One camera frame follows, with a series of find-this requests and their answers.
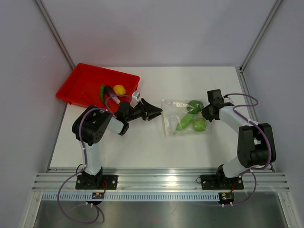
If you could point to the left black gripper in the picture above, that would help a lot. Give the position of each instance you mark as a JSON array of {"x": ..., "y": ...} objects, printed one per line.
[{"x": 149, "y": 108}]

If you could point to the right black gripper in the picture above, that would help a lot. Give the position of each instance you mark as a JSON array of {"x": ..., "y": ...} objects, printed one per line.
[{"x": 205, "y": 114}]

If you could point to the light green fake lime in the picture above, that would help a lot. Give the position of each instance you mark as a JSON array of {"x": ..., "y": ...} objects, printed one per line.
[{"x": 185, "y": 122}]

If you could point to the clear zip top bag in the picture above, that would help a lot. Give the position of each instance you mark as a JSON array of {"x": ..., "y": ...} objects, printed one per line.
[{"x": 172, "y": 112}]

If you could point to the yellow fake lemon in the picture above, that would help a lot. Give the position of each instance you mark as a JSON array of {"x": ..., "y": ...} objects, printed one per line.
[{"x": 119, "y": 90}]

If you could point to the purple fake eggplant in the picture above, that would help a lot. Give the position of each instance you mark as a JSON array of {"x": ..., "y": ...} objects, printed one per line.
[{"x": 111, "y": 94}]

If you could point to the dark green fake cucumber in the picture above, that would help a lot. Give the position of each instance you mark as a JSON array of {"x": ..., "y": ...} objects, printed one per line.
[{"x": 101, "y": 94}]

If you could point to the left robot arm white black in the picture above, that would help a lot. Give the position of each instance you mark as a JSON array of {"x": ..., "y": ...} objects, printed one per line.
[{"x": 89, "y": 129}]

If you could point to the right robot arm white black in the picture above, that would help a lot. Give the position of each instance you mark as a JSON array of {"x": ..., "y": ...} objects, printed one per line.
[{"x": 255, "y": 148}]

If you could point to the light green fake guava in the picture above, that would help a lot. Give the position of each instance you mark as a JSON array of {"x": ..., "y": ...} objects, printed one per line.
[{"x": 199, "y": 125}]

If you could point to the dark green fake pepper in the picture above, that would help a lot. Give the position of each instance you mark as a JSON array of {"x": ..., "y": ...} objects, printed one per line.
[{"x": 194, "y": 106}]

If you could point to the red plastic tray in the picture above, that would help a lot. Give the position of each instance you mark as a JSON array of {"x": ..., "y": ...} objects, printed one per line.
[{"x": 88, "y": 79}]

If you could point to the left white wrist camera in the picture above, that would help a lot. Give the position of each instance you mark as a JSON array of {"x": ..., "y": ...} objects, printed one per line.
[{"x": 136, "y": 95}]

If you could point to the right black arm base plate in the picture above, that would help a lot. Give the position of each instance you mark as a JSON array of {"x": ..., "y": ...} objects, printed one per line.
[{"x": 211, "y": 182}]

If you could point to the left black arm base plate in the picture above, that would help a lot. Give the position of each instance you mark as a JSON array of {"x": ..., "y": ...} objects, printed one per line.
[{"x": 101, "y": 182}]

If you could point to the aluminium mounting rail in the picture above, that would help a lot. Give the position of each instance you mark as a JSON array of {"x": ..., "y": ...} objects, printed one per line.
[{"x": 159, "y": 180}]

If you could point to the right aluminium corner post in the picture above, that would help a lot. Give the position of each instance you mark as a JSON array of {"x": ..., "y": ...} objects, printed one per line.
[{"x": 267, "y": 22}]

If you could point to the aluminium corner post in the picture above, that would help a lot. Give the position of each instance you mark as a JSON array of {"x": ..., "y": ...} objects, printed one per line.
[
  {"x": 53, "y": 30},
  {"x": 267, "y": 22}
]

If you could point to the white slotted cable duct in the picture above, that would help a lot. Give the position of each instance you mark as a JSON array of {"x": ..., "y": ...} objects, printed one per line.
[{"x": 133, "y": 196}]

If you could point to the left aluminium corner post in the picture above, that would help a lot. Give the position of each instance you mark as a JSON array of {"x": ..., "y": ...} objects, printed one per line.
[{"x": 53, "y": 30}]

